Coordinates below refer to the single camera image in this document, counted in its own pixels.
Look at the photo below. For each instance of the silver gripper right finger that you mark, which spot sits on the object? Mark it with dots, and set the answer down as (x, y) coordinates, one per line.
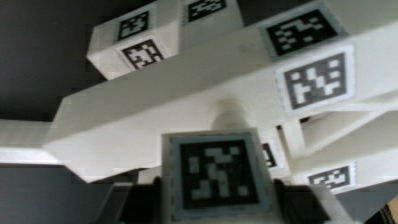
(309, 205)

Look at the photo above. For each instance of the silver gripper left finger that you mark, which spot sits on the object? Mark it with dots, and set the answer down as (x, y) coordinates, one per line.
(133, 205)

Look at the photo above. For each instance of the white tagged cube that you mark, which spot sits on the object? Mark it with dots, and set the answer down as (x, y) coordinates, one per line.
(301, 29)
(218, 190)

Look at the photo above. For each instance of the white chair backrest part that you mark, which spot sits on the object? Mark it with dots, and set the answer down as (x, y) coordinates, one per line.
(317, 100)

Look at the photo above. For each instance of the small white leg part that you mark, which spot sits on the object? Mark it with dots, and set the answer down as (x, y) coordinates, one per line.
(136, 40)

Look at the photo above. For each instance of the white chair leg with tag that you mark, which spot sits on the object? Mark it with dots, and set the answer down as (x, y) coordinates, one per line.
(213, 18)

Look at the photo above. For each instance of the white tagged cube front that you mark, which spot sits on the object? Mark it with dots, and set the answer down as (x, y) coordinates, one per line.
(301, 29)

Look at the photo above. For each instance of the white L-shaped fence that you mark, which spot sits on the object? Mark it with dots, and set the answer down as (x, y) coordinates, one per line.
(22, 140)

